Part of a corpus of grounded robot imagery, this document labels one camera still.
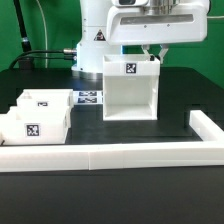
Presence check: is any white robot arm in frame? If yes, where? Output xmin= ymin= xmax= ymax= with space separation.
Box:
xmin=72 ymin=0 xmax=211 ymax=80

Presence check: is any black cable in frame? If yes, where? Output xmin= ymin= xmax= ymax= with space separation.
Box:
xmin=9 ymin=48 xmax=78 ymax=70

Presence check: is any marker tag sheet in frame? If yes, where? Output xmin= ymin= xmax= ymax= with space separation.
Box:
xmin=73 ymin=90 xmax=103 ymax=105

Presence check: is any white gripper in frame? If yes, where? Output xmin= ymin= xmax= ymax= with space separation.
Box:
xmin=106 ymin=0 xmax=210 ymax=64

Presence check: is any white drawer cabinet box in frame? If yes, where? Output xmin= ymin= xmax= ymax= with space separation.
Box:
xmin=103 ymin=54 xmax=160 ymax=121

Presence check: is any white fence rail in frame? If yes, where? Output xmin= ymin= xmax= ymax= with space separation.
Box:
xmin=0 ymin=110 xmax=224 ymax=172

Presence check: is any white front drawer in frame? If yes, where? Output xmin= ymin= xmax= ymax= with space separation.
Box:
xmin=0 ymin=106 xmax=71 ymax=145

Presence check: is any white rear drawer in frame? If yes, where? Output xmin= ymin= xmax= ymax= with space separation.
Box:
xmin=16 ymin=89 xmax=74 ymax=108

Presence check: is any white drawer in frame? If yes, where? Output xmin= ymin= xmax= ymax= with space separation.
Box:
xmin=0 ymin=106 xmax=71 ymax=145
xmin=16 ymin=89 xmax=74 ymax=108

